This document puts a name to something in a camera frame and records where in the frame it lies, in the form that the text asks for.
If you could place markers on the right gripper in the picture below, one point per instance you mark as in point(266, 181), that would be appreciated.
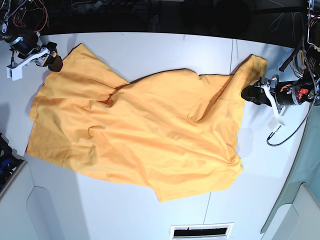
point(29, 46)

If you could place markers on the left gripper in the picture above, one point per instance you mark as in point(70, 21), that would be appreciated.
point(285, 93)

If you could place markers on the orange t-shirt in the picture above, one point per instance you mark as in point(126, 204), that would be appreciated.
point(173, 131)

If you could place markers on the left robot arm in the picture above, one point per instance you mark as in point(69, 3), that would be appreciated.
point(305, 64)

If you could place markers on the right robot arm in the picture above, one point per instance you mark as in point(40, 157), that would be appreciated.
point(21, 27)

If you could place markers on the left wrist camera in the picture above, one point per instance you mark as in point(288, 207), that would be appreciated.
point(275, 123)

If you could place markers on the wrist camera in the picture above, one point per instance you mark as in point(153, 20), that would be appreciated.
point(14, 73)
point(275, 123)

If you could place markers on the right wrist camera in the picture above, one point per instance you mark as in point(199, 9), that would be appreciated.
point(14, 73)

